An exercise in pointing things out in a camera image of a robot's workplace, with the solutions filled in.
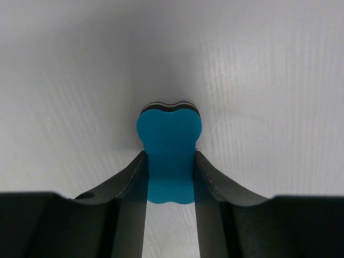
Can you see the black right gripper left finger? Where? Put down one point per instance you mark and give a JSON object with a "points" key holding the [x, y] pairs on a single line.
{"points": [[106, 221]]}

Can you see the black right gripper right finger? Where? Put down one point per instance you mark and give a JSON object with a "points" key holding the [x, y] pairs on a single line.
{"points": [[233, 221]]}

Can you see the blue whiteboard eraser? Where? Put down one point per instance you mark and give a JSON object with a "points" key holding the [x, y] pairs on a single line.
{"points": [[169, 133]]}

